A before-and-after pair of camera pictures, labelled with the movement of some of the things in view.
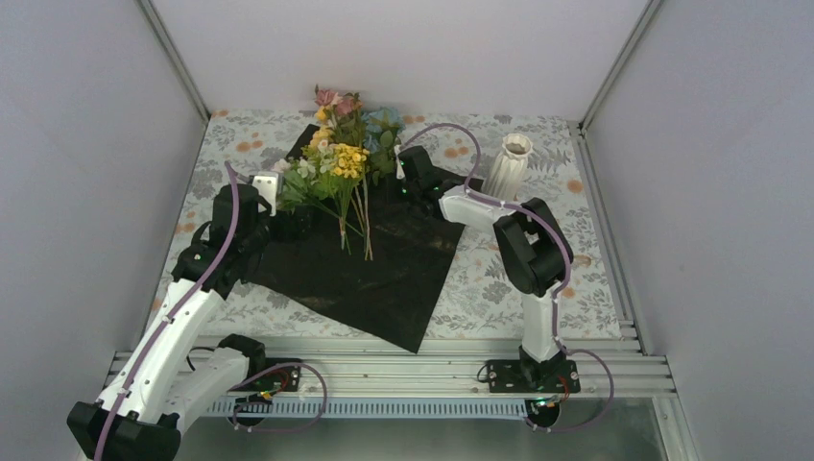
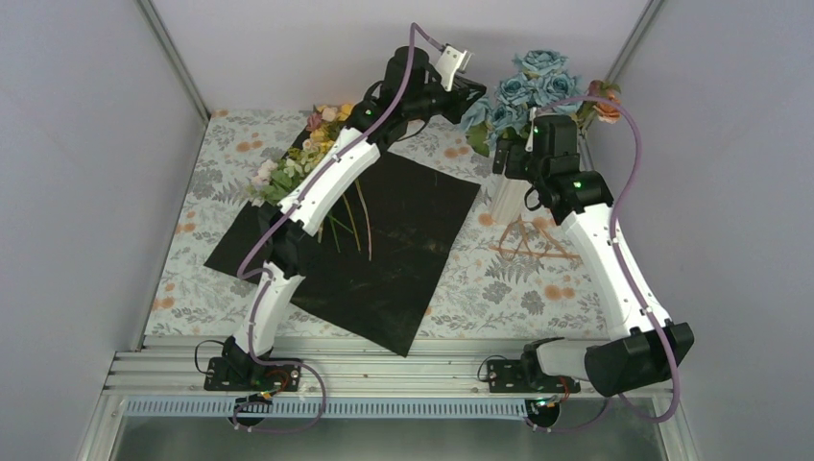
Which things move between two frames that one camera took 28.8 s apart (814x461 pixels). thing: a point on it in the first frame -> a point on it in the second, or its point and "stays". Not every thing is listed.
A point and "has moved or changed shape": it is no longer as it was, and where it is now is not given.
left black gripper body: (286, 232) -> (461, 93)
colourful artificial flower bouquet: (349, 149) has moved or changed shape
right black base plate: (509, 376) stays
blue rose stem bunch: (382, 126) has moved or changed shape
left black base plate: (282, 378) stays
